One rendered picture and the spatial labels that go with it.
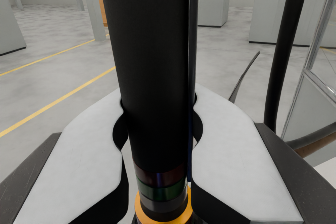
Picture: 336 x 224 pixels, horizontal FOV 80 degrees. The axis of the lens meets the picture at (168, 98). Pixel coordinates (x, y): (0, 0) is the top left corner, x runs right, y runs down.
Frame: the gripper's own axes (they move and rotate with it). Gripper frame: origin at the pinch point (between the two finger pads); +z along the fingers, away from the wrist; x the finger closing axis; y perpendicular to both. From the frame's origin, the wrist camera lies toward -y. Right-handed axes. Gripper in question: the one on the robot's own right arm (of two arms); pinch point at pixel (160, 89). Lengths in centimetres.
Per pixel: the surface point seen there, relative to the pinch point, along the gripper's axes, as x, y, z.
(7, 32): -402, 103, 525
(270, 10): 244, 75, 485
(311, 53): 91, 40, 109
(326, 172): 32.9, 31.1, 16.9
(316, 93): 88, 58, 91
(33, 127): -171, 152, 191
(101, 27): -182, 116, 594
